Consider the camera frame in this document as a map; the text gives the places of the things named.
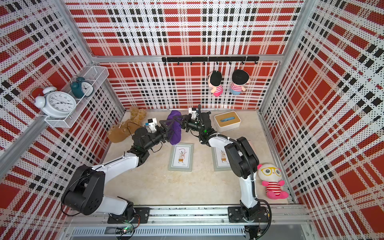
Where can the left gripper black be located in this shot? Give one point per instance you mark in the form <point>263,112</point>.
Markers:
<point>166,129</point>

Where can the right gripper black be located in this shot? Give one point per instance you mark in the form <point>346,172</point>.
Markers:
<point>186,120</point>

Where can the purple cloth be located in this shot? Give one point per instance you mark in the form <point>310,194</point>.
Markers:
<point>175,133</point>

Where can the green picture frame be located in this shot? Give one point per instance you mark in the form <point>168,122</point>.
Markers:
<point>181,158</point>
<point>220,160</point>

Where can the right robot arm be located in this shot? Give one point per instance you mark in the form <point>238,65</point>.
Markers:
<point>241,156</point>

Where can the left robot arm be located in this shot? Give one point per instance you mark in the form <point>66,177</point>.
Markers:
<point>85,191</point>

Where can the white tissue box wooden lid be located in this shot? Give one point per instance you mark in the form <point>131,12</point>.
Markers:
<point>227,121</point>

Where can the doll with pink clothes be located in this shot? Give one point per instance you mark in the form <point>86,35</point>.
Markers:
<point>215,83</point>

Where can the brown plush toy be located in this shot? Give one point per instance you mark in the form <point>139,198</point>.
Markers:
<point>120,132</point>

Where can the doll with blue clothes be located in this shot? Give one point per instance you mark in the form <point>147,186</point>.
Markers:
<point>239,80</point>

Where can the white pink plush toy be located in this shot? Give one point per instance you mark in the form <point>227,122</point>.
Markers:
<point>272,179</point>

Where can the teal alarm clock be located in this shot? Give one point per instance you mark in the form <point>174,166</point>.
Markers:
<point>81,88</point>

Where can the green circuit board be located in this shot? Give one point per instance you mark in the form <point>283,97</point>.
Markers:
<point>124,231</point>

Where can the white alarm clock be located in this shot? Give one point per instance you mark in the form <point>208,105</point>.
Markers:
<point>54,103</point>

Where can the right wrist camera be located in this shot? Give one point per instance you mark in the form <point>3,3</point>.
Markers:
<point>194,114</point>

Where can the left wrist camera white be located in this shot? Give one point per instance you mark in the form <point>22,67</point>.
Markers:
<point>151,125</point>

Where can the black hook rail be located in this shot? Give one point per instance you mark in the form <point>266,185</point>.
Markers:
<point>210,59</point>

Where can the white wire shelf basket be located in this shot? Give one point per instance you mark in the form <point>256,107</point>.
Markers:
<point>96,75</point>

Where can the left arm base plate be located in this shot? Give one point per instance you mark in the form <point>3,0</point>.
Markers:
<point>132,215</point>

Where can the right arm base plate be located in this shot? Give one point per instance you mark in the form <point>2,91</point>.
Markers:
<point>241,214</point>

